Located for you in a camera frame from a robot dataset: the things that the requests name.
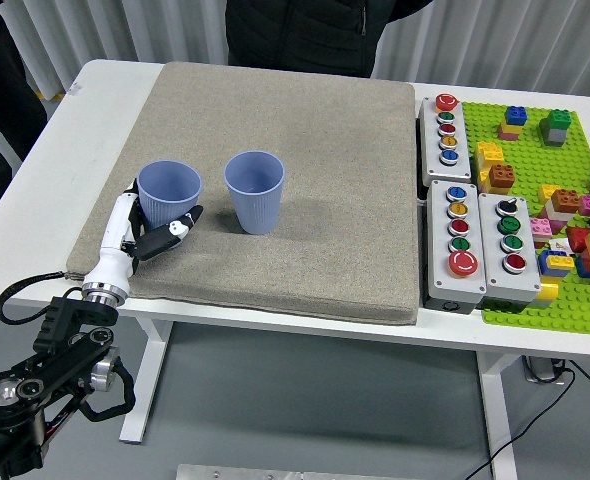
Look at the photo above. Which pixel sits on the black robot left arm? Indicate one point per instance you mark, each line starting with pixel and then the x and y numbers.
pixel 40 380

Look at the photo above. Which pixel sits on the grey power box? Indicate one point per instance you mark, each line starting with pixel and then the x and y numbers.
pixel 542 371

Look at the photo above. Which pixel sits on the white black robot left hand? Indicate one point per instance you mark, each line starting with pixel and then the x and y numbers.
pixel 112 260

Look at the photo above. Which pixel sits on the brown toy brick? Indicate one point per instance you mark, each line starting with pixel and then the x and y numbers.
pixel 501 179

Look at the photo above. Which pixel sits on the white table leg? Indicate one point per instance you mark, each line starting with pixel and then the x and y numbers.
pixel 147 360
pixel 497 400

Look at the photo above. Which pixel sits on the yellow toy brick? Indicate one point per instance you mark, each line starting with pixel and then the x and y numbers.
pixel 546 194

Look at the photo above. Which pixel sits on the white printed tile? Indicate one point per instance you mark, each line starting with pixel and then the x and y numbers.
pixel 558 245

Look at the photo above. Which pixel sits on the brown white brick stack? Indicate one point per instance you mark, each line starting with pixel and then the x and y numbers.
pixel 565 202

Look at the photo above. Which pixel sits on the yellow white brick stack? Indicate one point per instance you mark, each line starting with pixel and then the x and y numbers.
pixel 547 292

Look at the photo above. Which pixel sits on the grey selector switch button box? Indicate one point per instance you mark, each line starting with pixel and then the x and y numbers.
pixel 492 280

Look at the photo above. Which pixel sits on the grey-brown mat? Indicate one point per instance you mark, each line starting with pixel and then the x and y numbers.
pixel 300 175

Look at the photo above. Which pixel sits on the green grey brick stack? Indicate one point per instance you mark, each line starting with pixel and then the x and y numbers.
pixel 555 127

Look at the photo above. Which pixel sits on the blue toy brick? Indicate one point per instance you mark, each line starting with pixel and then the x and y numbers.
pixel 582 269

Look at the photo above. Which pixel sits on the red toy brick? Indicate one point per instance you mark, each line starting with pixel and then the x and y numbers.
pixel 577 239

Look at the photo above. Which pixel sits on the blue yellow pink brick stack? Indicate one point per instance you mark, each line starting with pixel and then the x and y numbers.
pixel 514 117

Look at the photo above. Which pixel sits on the grey five-button box, small stop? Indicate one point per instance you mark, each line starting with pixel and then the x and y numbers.
pixel 437 165

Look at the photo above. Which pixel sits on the blue ribbed cup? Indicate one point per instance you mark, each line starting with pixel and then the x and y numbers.
pixel 167 185
pixel 255 210

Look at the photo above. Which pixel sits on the pink toy brick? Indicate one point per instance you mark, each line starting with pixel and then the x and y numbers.
pixel 540 227

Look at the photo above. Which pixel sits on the person in dark clothes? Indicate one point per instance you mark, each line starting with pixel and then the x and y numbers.
pixel 0 100

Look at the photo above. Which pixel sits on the grey five-button box, large stop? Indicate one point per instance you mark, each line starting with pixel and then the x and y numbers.
pixel 440 280

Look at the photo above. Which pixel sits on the green brick baseplate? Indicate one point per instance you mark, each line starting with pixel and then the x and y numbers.
pixel 527 160

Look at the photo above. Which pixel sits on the white pleated curtain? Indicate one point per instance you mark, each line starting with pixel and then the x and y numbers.
pixel 500 40

